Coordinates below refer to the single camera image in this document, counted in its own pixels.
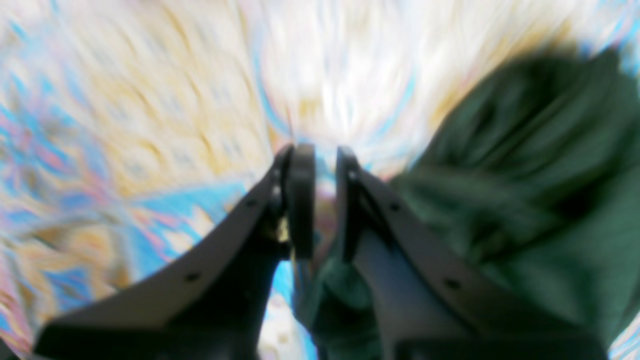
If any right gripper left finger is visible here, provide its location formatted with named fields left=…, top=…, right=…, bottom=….
left=34, top=144, right=316, bottom=360

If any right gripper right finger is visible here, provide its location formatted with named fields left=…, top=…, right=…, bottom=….
left=336, top=146, right=607, bottom=360

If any dark green long-sleeve shirt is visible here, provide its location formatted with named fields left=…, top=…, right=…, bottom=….
left=294, top=49, right=640, bottom=360

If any colourful patterned tablecloth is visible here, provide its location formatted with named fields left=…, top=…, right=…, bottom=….
left=1, top=0, right=639, bottom=360

